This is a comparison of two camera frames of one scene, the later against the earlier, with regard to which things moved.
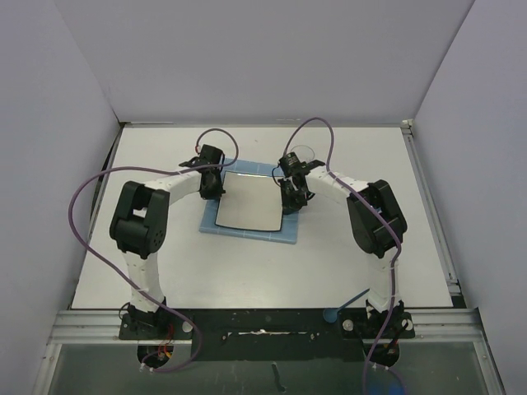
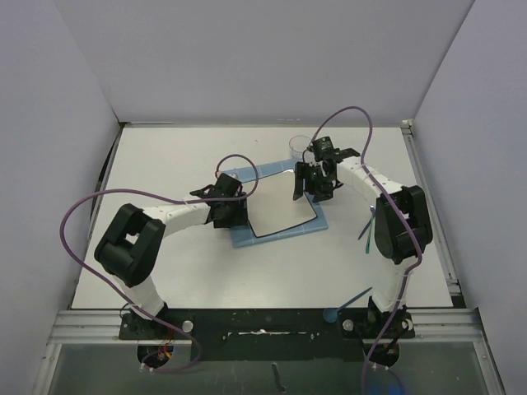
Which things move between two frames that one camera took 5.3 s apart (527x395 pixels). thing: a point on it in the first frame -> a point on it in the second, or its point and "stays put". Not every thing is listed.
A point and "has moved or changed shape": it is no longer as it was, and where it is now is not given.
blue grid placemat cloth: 248,167 has moved or changed shape
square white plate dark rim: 250,202 has moved or changed shape
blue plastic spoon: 330,314 stays put
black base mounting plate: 271,334 stays put
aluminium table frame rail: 458,322 stays put
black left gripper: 217,192 -> 239,218
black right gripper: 290,206 -> 304,170
